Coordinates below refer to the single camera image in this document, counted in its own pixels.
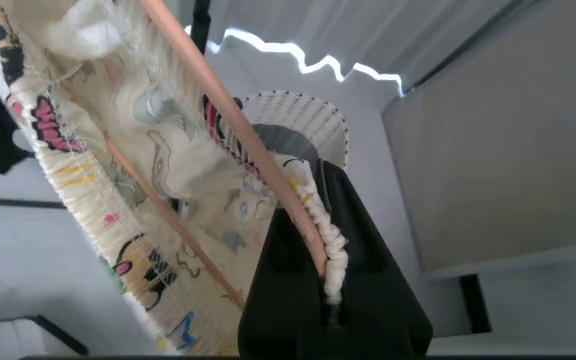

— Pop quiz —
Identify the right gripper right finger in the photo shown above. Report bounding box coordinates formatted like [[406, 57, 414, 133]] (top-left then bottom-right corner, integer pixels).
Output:
[[311, 158, 434, 357]]

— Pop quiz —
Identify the cream printed garment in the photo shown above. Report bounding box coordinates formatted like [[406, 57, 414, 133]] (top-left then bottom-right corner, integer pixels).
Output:
[[0, 0, 350, 357]]

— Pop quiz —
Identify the black clothes rack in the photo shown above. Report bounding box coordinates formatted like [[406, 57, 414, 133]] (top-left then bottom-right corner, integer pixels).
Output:
[[0, 0, 213, 357]]

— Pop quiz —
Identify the pink clothes hanger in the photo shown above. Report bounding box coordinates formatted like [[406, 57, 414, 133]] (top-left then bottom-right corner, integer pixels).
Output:
[[101, 0, 330, 311]]

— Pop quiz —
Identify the white laundry basket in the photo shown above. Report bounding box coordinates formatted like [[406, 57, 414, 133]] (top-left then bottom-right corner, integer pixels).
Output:
[[240, 89, 351, 170]]

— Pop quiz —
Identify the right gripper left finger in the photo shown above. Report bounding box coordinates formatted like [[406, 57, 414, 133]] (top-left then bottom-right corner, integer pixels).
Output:
[[237, 207, 330, 357]]

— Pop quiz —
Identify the white curtain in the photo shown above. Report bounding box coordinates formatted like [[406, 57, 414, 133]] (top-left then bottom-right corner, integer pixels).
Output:
[[162, 0, 524, 97]]

